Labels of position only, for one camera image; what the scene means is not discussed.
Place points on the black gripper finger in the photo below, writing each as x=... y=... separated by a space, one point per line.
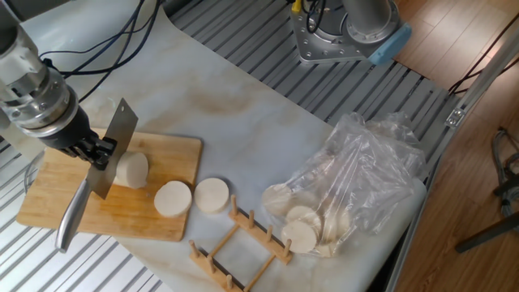
x=97 y=158
x=108 y=146

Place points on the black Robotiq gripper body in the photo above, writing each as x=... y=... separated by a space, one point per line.
x=71 y=136

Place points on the steel cleaver knife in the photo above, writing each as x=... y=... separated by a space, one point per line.
x=115 y=138

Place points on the large white radish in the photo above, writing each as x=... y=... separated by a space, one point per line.
x=134 y=170

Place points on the white radish slice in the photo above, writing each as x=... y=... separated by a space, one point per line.
x=336 y=225
x=304 y=215
x=277 y=200
x=299 y=237
x=326 y=249
x=173 y=199
x=211 y=195

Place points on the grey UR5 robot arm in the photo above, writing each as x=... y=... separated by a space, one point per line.
x=36 y=101

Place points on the bamboo cutting board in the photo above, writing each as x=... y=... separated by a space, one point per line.
x=162 y=154

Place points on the wooden peg rack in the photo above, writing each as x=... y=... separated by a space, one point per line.
x=259 y=234

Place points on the small yellow object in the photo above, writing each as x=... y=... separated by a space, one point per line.
x=297 y=5

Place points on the clear plastic bag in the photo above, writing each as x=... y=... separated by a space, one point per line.
x=365 y=170

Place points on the black metal stand leg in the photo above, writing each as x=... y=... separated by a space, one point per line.
x=486 y=233

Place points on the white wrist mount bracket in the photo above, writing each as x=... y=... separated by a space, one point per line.
x=18 y=65

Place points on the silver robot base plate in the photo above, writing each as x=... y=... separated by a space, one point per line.
x=312 y=40

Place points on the silver corner bracket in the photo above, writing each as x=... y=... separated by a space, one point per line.
x=454 y=117

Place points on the aluminium frame beam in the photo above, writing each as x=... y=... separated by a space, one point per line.
x=486 y=79

